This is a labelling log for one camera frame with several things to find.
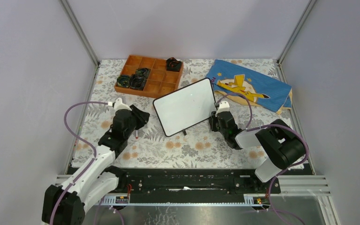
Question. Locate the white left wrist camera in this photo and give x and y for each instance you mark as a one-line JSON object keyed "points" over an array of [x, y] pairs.
{"points": [[119, 105]]}

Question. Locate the white whiteboard black frame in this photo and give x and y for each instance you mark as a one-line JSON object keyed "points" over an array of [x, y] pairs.
{"points": [[185, 107]]}

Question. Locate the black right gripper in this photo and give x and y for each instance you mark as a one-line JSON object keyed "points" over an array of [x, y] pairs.
{"points": [[213, 119]]}

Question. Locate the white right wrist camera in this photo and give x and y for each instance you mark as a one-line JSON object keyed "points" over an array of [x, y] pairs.
{"points": [[223, 106]]}

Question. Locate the aluminium frame post right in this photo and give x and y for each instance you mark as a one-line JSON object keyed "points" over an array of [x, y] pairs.
{"points": [[308, 9]]}

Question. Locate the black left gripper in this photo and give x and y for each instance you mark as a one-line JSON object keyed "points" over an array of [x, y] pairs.
{"points": [[142, 117]]}

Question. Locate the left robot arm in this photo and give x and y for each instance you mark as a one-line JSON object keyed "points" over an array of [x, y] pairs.
{"points": [[68, 203]]}

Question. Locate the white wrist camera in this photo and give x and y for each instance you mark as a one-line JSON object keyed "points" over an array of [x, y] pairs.
{"points": [[119, 105], [223, 106]]}

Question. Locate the aluminium frame post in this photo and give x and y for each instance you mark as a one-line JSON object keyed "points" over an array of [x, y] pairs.
{"points": [[79, 31], [308, 9]]}

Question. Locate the wooden compartment tray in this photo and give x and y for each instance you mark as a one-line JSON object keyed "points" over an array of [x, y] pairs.
{"points": [[149, 77]]}

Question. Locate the blue pikachu cloth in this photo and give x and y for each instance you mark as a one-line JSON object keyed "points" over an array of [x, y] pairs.
{"points": [[259, 89]]}

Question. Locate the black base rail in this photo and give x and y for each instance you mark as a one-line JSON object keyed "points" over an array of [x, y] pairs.
{"points": [[190, 186]]}

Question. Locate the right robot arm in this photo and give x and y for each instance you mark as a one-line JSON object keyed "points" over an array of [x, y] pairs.
{"points": [[282, 145]]}

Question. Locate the aluminium frame post left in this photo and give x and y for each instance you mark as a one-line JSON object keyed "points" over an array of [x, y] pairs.
{"points": [[79, 31]]}

